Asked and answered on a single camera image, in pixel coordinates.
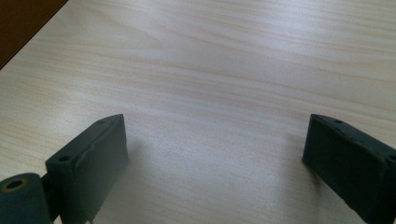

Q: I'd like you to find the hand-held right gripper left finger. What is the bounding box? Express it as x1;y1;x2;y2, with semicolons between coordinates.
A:
45;113;130;224

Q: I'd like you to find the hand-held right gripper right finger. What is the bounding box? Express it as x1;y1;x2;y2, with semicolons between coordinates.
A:
301;113;396;224

